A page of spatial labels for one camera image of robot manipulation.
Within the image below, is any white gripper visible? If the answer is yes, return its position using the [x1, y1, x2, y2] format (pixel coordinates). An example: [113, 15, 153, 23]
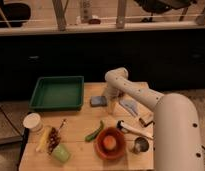
[103, 84, 120, 114]

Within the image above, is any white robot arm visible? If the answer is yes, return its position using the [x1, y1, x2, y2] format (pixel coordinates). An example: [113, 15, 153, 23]
[105, 67, 204, 171]

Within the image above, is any blue sponge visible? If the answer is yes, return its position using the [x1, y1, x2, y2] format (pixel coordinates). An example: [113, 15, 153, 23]
[90, 96, 107, 107]

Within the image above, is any grey blue cloth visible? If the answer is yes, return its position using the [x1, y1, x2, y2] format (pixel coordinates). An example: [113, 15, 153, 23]
[119, 99, 138, 117]

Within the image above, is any small wooden block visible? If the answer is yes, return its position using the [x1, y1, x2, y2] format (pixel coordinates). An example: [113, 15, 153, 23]
[139, 113, 153, 127]

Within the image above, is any orange fruit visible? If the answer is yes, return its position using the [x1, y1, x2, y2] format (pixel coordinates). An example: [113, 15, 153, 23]
[103, 135, 116, 150]

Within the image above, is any orange bowl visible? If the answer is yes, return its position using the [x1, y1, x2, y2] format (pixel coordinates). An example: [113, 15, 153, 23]
[94, 127, 126, 160]

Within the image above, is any green cucumber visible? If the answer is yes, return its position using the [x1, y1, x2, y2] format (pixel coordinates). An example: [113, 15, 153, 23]
[85, 120, 104, 142]

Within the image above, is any metal cup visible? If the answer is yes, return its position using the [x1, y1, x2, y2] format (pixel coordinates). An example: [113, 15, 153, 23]
[132, 137, 149, 154]

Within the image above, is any green plastic tray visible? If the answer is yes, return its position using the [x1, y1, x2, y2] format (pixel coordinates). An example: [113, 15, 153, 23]
[29, 76, 84, 111]

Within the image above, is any brown grape bunch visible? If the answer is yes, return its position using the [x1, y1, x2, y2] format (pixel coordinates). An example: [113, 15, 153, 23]
[48, 128, 61, 154]

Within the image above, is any light green cup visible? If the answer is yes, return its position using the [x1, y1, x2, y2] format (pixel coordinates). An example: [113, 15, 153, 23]
[51, 144, 70, 163]

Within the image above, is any white round container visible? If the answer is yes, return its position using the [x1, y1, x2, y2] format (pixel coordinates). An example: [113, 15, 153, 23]
[23, 113, 43, 132]

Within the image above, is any dark red dish on ledge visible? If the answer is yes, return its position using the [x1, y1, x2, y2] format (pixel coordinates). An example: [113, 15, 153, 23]
[88, 19, 101, 25]

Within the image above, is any black office chair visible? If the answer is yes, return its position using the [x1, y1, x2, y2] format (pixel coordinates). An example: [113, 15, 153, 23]
[134, 0, 197, 23]

